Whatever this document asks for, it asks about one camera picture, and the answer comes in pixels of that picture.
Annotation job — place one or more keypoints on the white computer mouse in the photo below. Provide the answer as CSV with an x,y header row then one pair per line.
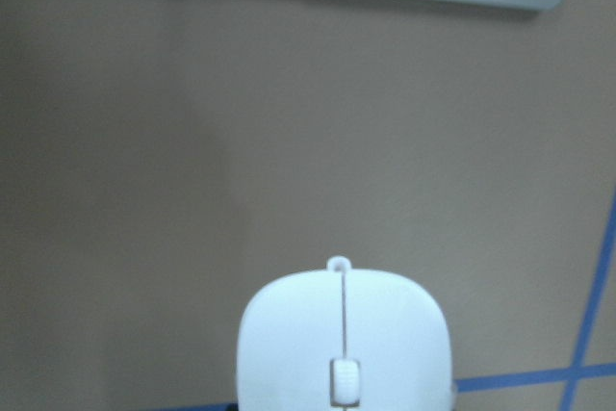
x,y
343,338

